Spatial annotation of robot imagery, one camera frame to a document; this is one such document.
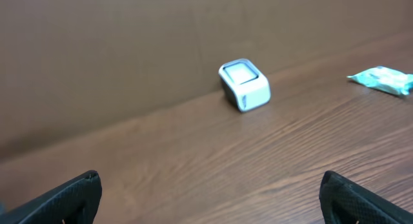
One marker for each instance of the mint green wipes pack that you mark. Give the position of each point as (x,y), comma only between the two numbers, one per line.
(385,79)

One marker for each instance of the white barcode scanner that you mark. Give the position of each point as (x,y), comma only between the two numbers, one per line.
(244,84)

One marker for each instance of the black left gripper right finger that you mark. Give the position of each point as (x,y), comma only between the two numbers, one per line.
(342,201)

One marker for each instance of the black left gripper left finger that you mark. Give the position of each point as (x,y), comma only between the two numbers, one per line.
(75,201)

